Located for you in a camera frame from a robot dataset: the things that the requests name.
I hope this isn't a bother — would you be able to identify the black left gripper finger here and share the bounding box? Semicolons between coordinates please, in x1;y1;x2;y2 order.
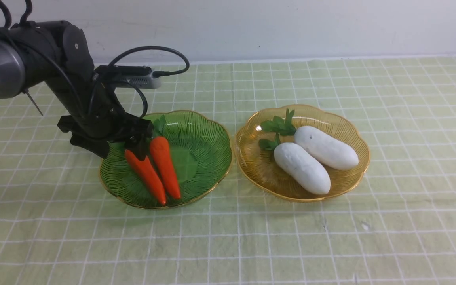
127;132;150;161
70;135;110;159

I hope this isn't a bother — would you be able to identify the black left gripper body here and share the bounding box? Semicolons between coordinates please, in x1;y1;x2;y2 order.
57;86;154;150

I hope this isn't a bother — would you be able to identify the orange toy carrot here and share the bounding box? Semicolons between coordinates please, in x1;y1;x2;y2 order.
149;115;182;200
125;150;167;205

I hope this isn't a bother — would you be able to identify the white toy radish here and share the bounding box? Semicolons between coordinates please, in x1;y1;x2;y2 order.
260;109;359;170
258;134;331;195

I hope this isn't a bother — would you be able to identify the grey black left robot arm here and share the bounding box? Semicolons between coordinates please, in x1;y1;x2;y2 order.
0;21;153;160

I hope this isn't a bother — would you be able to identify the green ribbed plastic plate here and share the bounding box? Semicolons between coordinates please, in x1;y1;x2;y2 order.
99;110;233;210

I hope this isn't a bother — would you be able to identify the green checkered tablecloth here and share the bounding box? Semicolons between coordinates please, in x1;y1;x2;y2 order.
0;57;456;285

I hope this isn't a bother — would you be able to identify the amber ribbed plastic plate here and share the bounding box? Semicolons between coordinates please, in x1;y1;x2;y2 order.
234;104;371;203

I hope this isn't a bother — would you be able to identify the grey camera on left gripper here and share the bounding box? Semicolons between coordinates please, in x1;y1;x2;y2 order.
95;65;162;89

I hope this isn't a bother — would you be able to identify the black camera cable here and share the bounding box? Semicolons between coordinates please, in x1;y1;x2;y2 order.
0;0;190;119

